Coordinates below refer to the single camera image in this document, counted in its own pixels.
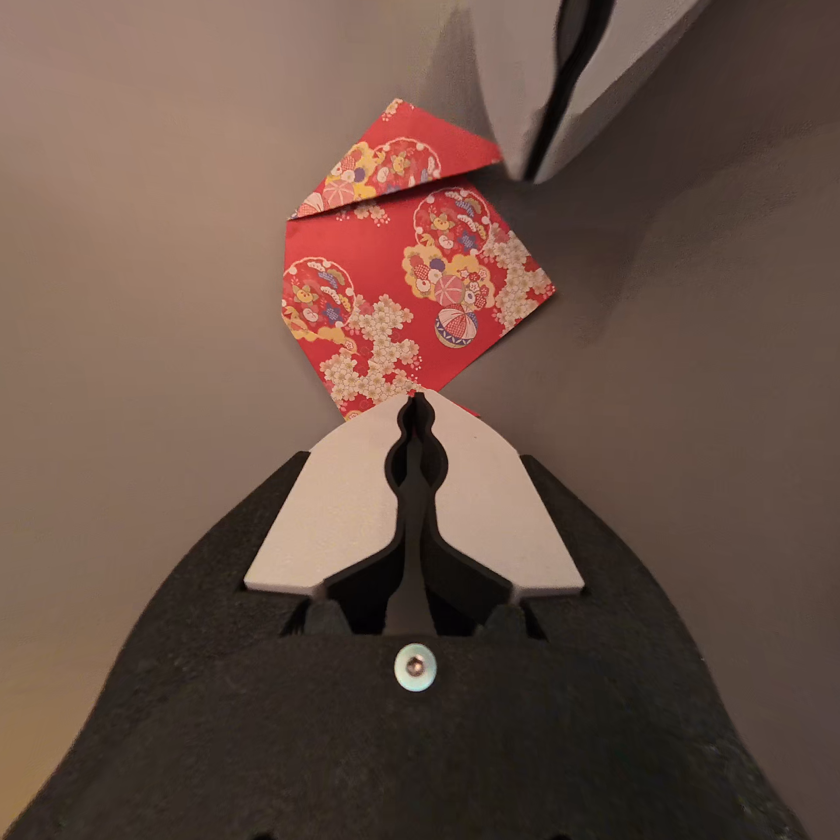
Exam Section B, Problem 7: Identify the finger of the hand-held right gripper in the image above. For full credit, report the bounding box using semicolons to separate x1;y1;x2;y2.
532;0;714;185
472;0;573;182

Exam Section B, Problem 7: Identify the red floral origami paper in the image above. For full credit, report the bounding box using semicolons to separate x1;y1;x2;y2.
281;98;557;422

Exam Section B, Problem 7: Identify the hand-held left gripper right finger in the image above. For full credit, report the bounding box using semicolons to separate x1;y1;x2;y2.
417;387;586;601

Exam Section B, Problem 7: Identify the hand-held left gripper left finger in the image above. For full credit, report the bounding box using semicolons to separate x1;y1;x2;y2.
244;392;420;601

